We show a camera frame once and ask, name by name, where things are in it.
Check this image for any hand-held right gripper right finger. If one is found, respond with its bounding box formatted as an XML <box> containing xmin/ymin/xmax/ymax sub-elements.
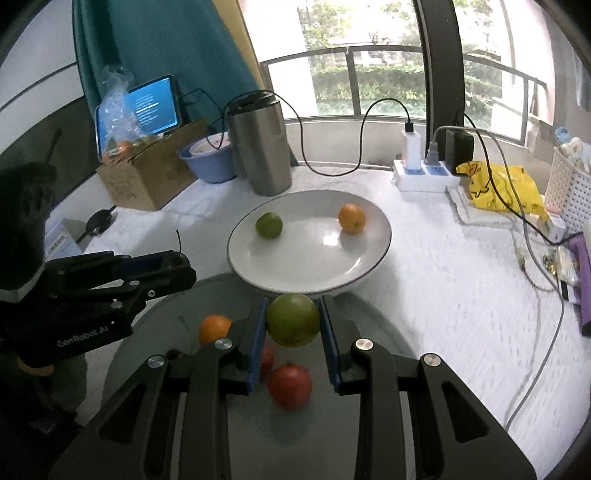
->
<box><xmin>320</xmin><ymin>294</ymin><xmax>539</xmax><ymax>480</ymax></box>

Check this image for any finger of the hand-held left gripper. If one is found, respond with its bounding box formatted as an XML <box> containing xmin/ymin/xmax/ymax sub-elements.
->
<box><xmin>55</xmin><ymin>258</ymin><xmax>197</xmax><ymax>325</ymax></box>
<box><xmin>45</xmin><ymin>250</ymin><xmax>185</xmax><ymax>283</ymax></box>

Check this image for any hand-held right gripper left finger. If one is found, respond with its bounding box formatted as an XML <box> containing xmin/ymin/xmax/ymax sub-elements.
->
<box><xmin>51</xmin><ymin>297</ymin><xmax>270</xmax><ymax>480</ymax></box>

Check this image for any grey round tray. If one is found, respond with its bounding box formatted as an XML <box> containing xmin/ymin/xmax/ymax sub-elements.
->
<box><xmin>99</xmin><ymin>272</ymin><xmax>416</xmax><ymax>480</ymax></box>

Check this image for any large green apple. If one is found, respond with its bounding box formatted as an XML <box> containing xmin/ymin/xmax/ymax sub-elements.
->
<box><xmin>266</xmin><ymin>294</ymin><xmax>321</xmax><ymax>348</ymax></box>

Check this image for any white round plate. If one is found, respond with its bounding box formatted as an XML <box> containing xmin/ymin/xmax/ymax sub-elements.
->
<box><xmin>226</xmin><ymin>189</ymin><xmax>393</xmax><ymax>297</ymax></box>

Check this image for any large red apple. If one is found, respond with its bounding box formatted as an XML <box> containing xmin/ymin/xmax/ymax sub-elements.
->
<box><xmin>268</xmin><ymin>363</ymin><xmax>313</xmax><ymax>411</ymax></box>

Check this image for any orange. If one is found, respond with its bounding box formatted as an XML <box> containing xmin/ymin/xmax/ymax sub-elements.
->
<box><xmin>198</xmin><ymin>315</ymin><xmax>233</xmax><ymax>346</ymax></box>
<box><xmin>338</xmin><ymin>203</ymin><xmax>366</xmax><ymax>234</ymax></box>

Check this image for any black round device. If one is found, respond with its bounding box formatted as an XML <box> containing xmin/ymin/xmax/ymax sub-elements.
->
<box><xmin>76</xmin><ymin>209</ymin><xmax>117</xmax><ymax>243</ymax></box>

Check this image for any white and blue box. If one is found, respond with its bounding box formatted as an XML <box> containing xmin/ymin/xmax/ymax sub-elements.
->
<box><xmin>42</xmin><ymin>217</ymin><xmax>85</xmax><ymax>265</ymax></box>

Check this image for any cardboard box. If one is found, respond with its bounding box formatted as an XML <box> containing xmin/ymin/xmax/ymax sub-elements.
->
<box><xmin>96</xmin><ymin>117</ymin><xmax>209</xmax><ymax>212</ymax></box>

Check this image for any small green citrus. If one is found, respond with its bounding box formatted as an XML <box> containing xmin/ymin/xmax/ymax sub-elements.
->
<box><xmin>256</xmin><ymin>212</ymin><xmax>283</xmax><ymax>239</ymax></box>

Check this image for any blue plastic bowl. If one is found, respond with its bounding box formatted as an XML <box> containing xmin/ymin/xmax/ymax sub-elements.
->
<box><xmin>179</xmin><ymin>132</ymin><xmax>237</xmax><ymax>184</ymax></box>

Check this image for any clear plastic bag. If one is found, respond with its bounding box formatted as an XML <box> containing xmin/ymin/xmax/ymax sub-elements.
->
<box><xmin>98</xmin><ymin>65</ymin><xmax>160</xmax><ymax>166</ymax></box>

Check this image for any stainless steel tumbler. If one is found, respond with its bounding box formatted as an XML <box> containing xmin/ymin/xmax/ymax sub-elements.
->
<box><xmin>226</xmin><ymin>91</ymin><xmax>293</xmax><ymax>196</ymax></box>

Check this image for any tablet screen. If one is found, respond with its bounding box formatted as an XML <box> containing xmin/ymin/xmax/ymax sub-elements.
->
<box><xmin>95</xmin><ymin>74</ymin><xmax>182</xmax><ymax>158</ymax></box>

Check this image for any white power strip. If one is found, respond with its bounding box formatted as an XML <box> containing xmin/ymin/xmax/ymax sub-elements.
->
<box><xmin>392</xmin><ymin>159</ymin><xmax>461</xmax><ymax>192</ymax></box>

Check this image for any white folded cloth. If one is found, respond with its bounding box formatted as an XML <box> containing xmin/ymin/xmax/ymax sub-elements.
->
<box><xmin>445</xmin><ymin>185</ymin><xmax>522</xmax><ymax>228</ymax></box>

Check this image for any teal curtain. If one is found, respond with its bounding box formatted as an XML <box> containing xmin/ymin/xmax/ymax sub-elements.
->
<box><xmin>71</xmin><ymin>0</ymin><xmax>260</xmax><ymax>126</ymax></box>

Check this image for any white charger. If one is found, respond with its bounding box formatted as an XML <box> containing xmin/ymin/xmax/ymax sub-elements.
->
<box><xmin>401</xmin><ymin>119</ymin><xmax>423</xmax><ymax>168</ymax></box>

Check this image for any grey plug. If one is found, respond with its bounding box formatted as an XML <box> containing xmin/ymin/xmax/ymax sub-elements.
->
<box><xmin>425</xmin><ymin>138</ymin><xmax>445</xmax><ymax>167</ymax></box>

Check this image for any yellow plastic bag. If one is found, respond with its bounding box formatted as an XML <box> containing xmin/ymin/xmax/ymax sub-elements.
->
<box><xmin>456</xmin><ymin>161</ymin><xmax>548</xmax><ymax>217</ymax></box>

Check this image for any black power adapter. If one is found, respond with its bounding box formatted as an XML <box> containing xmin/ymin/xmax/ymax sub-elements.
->
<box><xmin>444</xmin><ymin>128</ymin><xmax>475</xmax><ymax>174</ymax></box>

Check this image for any small white carton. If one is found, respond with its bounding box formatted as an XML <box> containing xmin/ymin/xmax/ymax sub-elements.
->
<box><xmin>536</xmin><ymin>213</ymin><xmax>568</xmax><ymax>241</ymax></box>

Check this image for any purple cloth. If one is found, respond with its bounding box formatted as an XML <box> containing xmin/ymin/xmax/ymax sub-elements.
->
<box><xmin>567</xmin><ymin>233</ymin><xmax>591</xmax><ymax>337</ymax></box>

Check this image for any balcony railing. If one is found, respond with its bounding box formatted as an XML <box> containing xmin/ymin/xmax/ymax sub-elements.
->
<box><xmin>259</xmin><ymin>44</ymin><xmax>548</xmax><ymax>148</ymax></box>

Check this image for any white plastic basket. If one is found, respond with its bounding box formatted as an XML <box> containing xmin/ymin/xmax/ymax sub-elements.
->
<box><xmin>545</xmin><ymin>146</ymin><xmax>591</xmax><ymax>235</ymax></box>

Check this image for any black charger cable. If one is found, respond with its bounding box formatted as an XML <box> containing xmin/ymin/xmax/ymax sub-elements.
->
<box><xmin>178</xmin><ymin>88</ymin><xmax>414</xmax><ymax>177</ymax></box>

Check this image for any grey cable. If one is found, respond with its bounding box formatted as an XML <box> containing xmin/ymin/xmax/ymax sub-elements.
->
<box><xmin>431</xmin><ymin>124</ymin><xmax>568</xmax><ymax>431</ymax></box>

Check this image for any black adapter cable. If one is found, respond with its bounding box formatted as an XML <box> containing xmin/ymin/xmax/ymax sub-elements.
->
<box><xmin>459</xmin><ymin>111</ymin><xmax>591</xmax><ymax>245</ymax></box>

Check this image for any black window frame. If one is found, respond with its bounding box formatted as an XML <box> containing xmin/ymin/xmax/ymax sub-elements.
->
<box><xmin>412</xmin><ymin>0</ymin><xmax>466</xmax><ymax>134</ymax></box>

